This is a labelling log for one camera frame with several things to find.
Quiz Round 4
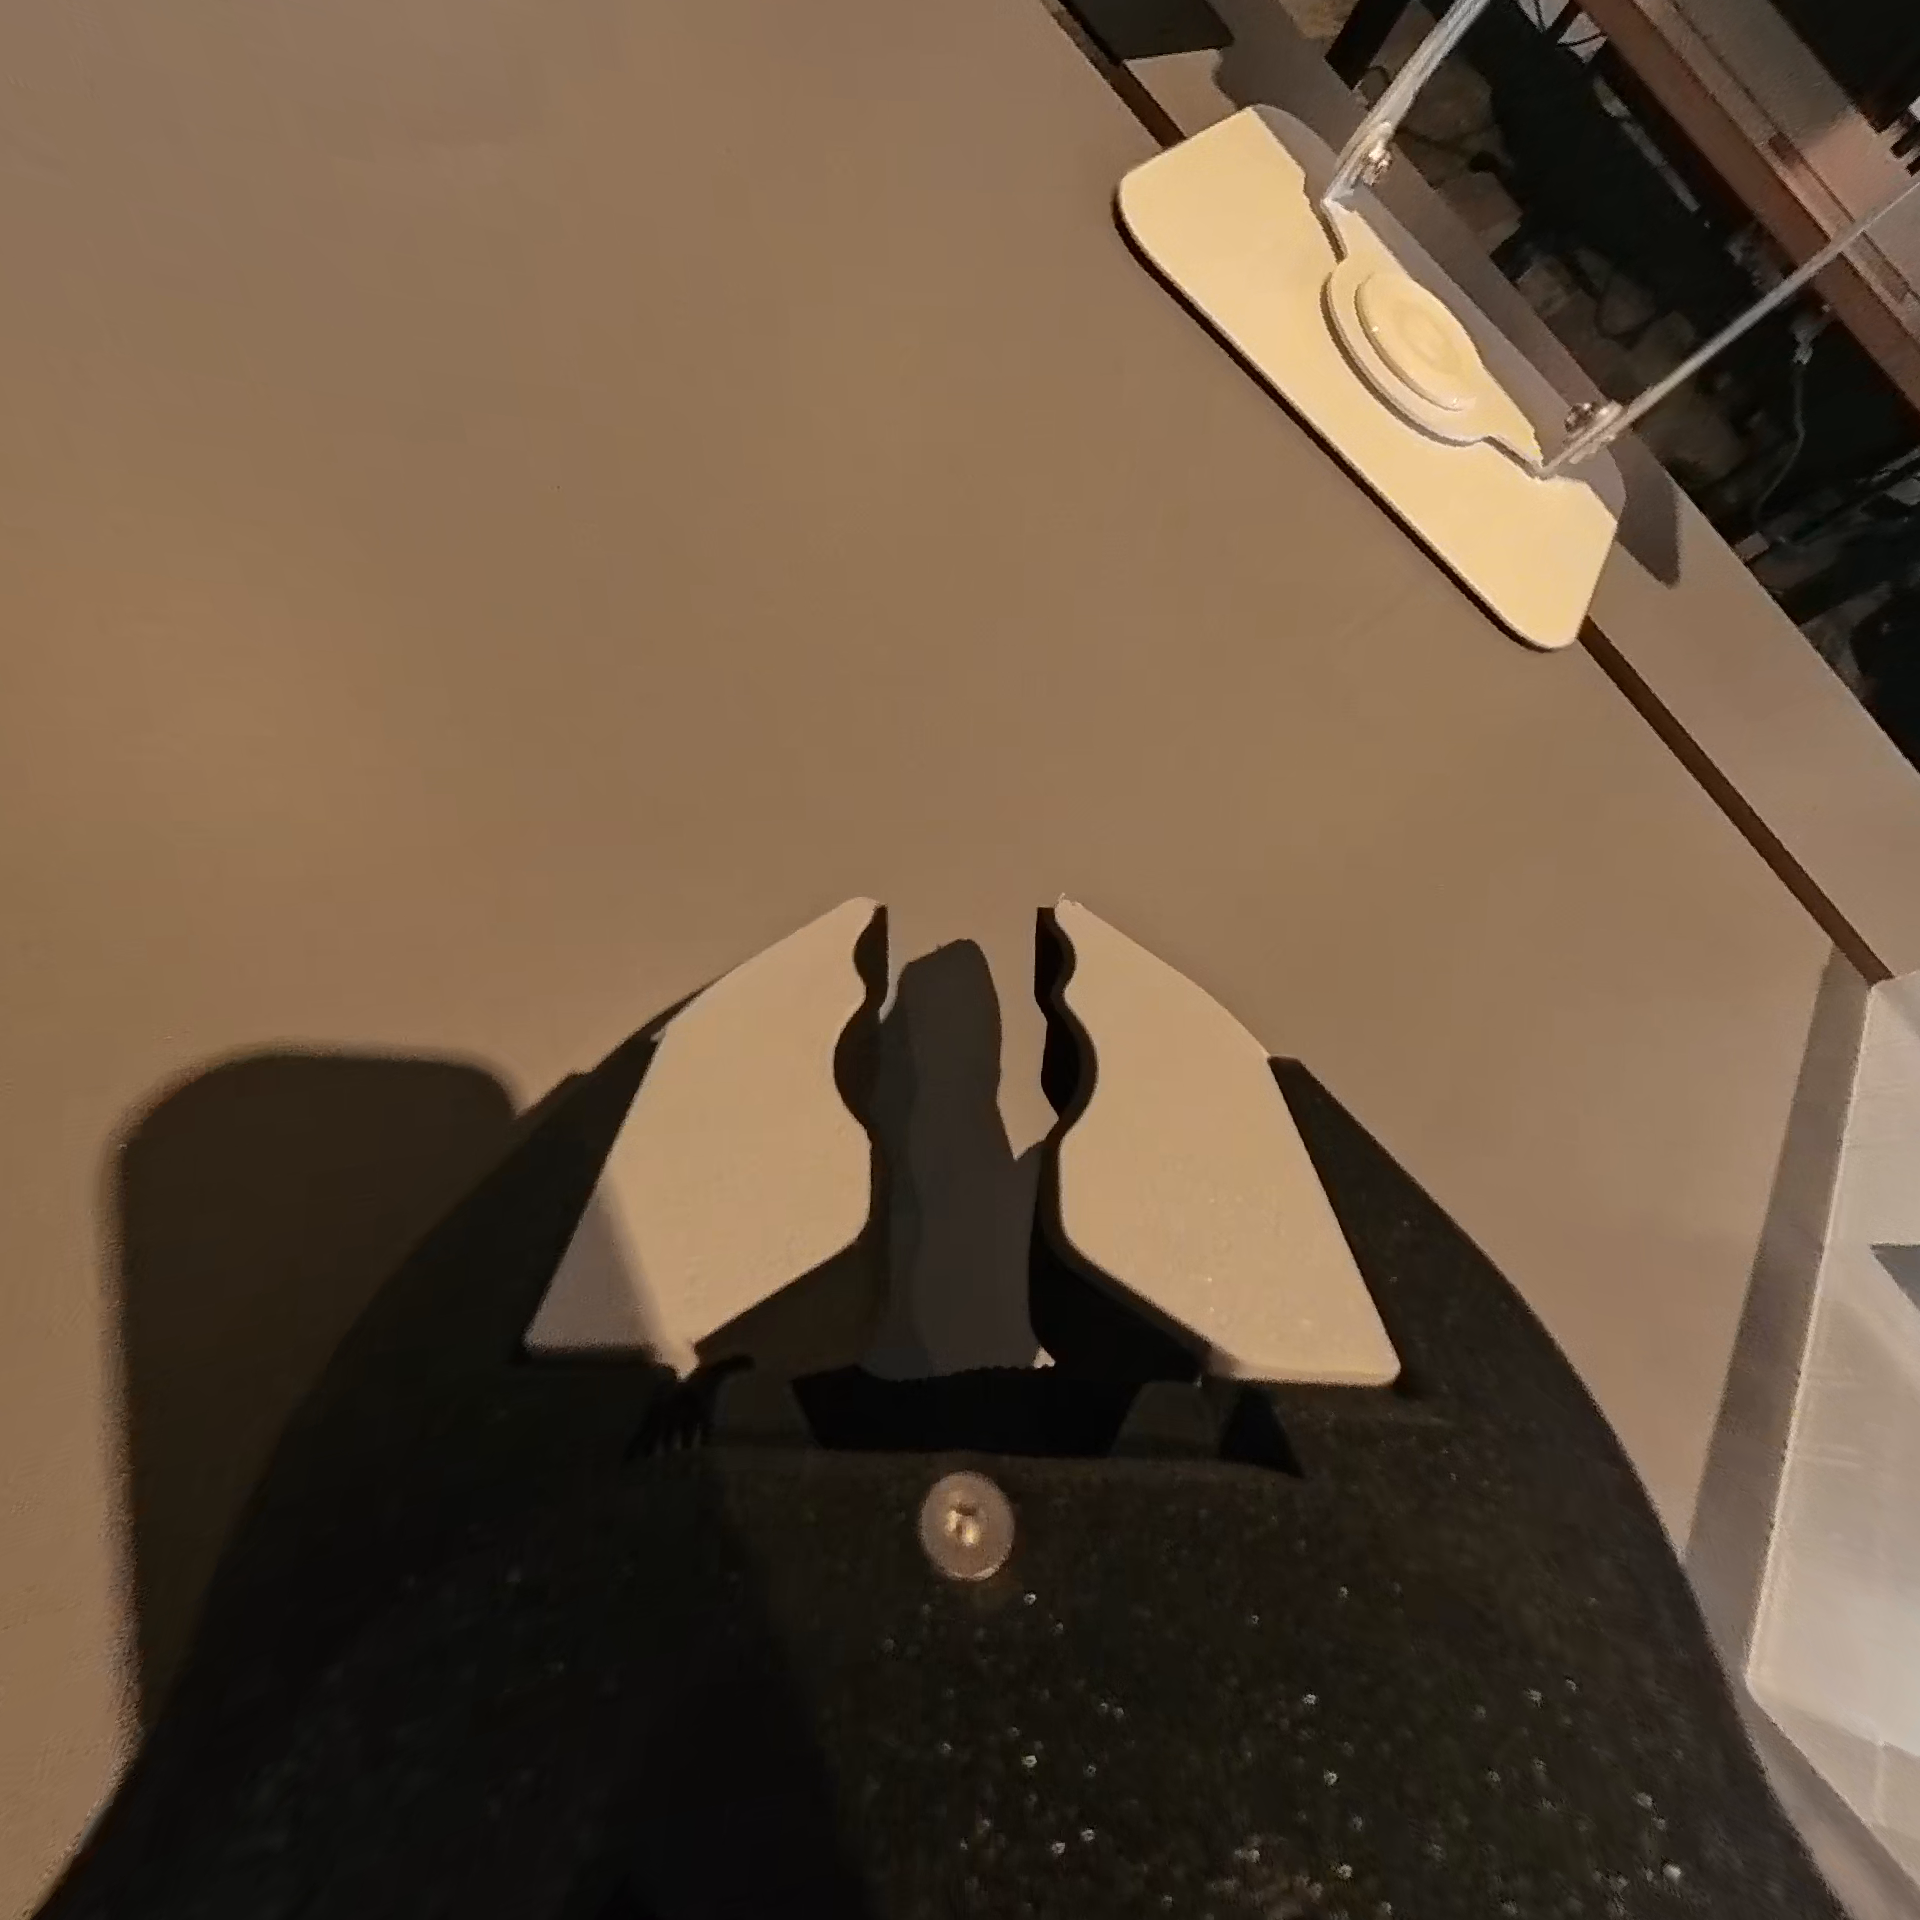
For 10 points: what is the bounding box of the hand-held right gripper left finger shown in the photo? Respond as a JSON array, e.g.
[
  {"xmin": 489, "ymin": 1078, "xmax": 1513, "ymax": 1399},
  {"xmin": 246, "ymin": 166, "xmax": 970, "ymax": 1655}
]
[{"xmin": 521, "ymin": 897, "xmax": 893, "ymax": 1378}]

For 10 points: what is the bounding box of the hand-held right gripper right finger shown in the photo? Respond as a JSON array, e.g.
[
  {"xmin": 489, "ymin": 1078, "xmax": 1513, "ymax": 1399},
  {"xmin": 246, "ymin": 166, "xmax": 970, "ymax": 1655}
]
[{"xmin": 1036, "ymin": 897, "xmax": 1409, "ymax": 1386}]

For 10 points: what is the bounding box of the clear plastic bin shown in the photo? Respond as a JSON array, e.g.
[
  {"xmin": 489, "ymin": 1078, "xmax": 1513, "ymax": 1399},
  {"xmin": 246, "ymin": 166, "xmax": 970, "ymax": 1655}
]
[{"xmin": 1679, "ymin": 960, "xmax": 1920, "ymax": 1808}]

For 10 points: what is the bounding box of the black desk mat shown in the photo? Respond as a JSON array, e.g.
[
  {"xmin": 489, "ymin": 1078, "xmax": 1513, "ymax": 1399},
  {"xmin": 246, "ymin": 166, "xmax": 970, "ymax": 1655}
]
[{"xmin": 1071, "ymin": 0, "xmax": 1238, "ymax": 55}]

